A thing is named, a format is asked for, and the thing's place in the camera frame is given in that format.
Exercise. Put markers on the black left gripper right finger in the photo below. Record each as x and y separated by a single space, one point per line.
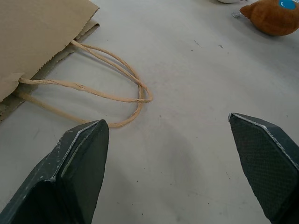
264 168

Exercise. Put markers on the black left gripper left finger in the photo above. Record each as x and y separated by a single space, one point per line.
70 177

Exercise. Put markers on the orange plush toy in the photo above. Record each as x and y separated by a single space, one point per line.
271 18

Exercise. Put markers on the white object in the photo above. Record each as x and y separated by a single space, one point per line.
227 1

